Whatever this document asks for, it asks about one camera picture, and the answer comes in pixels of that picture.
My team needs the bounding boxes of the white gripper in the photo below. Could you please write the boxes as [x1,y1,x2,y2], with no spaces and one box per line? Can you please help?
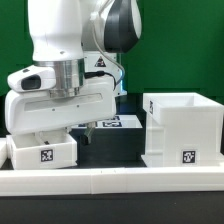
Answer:
[5,79,116,145]

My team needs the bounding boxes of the white front drawer tray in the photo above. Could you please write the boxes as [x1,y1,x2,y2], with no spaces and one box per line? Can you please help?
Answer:
[6,130,77,170]

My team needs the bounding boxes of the white drawer cabinet box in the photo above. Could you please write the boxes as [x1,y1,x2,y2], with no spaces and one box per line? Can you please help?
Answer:
[142,93,224,167]

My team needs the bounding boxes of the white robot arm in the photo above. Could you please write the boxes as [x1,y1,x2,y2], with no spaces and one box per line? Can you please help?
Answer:
[5,0,142,136]

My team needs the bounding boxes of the white marker tag sheet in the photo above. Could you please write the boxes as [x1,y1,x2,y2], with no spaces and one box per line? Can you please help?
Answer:
[73,114,144,130]

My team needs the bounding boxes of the black cable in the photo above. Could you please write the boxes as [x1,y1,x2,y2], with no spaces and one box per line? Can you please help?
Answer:
[83,70,118,91]

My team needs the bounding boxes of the white left barrier wall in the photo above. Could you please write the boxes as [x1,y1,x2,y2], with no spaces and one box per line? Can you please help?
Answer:
[0,138,8,168]

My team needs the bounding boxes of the white barrier wall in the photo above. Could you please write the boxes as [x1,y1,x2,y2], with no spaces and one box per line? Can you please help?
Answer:
[0,167,224,196]
[0,138,8,168]

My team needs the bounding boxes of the white front barrier wall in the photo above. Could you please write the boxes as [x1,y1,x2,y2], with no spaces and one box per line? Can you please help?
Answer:
[0,167,224,196]

